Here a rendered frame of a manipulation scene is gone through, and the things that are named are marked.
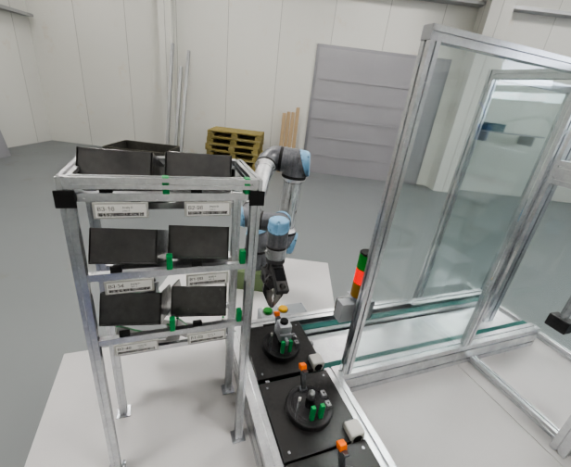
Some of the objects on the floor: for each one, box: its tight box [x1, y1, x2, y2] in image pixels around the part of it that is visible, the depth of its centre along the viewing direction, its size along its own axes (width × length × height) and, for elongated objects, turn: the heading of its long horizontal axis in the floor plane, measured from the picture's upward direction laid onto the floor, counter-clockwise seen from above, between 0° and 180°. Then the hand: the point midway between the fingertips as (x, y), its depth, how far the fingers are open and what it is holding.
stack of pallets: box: [205, 126, 264, 171], centre depth 756 cm, size 129×88×91 cm
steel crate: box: [103, 140, 180, 157], centre depth 564 cm, size 85×108×71 cm
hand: (272, 305), depth 120 cm, fingers closed
